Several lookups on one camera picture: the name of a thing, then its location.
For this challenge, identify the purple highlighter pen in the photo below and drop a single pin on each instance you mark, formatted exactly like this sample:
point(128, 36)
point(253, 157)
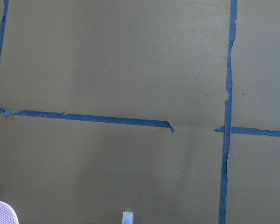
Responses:
point(127, 217)

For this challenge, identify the pink mesh pen holder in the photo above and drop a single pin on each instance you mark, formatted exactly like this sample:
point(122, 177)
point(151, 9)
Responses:
point(7, 214)

